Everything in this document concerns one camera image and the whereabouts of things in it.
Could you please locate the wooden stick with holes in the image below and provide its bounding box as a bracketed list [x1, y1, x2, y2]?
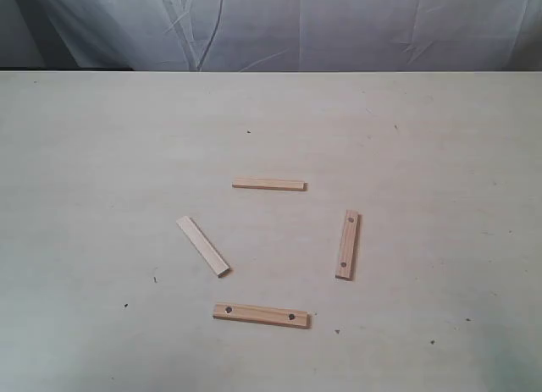
[335, 210, 360, 280]
[213, 302, 311, 329]

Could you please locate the plain wooden stick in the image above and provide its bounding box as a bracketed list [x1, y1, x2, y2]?
[176, 216, 230, 278]
[232, 178, 307, 191]

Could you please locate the white backdrop cloth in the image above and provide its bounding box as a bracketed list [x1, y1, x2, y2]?
[1, 0, 541, 72]

